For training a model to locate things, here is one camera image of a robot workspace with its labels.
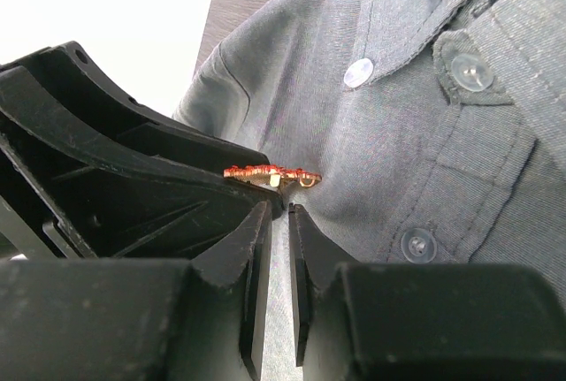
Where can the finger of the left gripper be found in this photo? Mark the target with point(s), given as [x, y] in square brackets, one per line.
[84, 195]
[73, 78]

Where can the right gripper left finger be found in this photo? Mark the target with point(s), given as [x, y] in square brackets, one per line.
[141, 319]

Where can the grey button-up shirt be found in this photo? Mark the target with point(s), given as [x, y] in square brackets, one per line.
[435, 124]

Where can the orange red brooch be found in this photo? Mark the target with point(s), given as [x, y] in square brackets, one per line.
[272, 176]

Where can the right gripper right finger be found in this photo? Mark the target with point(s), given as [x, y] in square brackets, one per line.
[369, 321]

